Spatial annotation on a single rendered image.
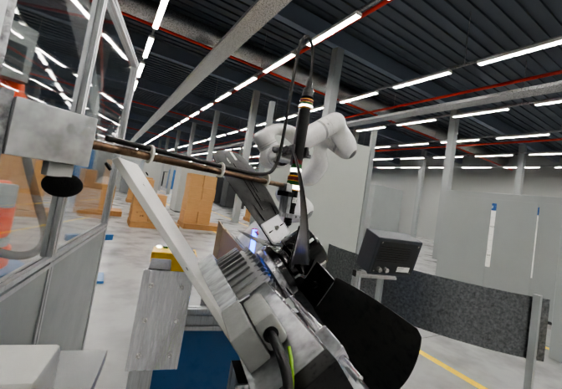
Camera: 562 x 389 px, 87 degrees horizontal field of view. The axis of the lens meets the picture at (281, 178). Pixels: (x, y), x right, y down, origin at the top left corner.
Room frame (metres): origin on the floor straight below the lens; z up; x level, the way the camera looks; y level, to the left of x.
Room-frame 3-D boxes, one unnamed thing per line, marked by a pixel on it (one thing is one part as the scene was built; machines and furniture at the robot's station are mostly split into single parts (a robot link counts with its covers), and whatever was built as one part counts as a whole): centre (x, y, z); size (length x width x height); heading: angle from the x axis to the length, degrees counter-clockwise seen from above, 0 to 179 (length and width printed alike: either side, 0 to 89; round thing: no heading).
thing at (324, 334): (0.57, -0.14, 1.08); 0.07 x 0.04 x 0.06; 29
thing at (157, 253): (1.15, 0.36, 1.02); 0.16 x 0.10 x 0.11; 109
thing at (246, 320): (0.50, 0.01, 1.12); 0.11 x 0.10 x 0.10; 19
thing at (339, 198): (2.92, -0.36, 1.10); 1.21 x 0.05 x 2.20; 109
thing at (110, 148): (0.66, 0.14, 1.37); 0.54 x 0.01 x 0.01; 144
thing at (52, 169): (0.43, 0.31, 1.31); 0.05 x 0.04 x 0.05; 144
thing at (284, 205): (0.89, -0.04, 1.33); 0.09 x 0.07 x 0.10; 144
